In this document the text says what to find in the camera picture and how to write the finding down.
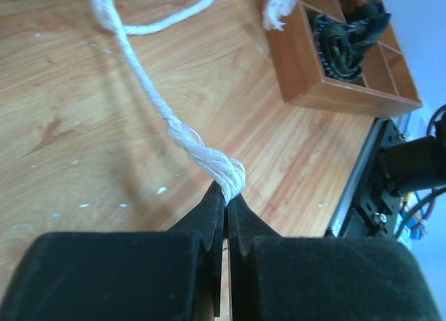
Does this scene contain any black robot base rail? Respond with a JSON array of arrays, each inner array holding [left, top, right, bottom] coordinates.
[[325, 107, 445, 238]]

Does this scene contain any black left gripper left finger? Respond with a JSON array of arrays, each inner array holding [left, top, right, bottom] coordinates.
[[1, 183, 225, 320]]

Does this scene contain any wooden compartment organizer box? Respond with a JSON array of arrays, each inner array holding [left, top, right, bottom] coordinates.
[[256, 0, 423, 118]]

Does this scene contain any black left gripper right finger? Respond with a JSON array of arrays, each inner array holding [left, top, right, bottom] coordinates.
[[226, 196, 441, 320]]

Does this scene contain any duck print bed cover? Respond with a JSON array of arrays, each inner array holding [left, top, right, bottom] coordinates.
[[89, 0, 300, 203]]

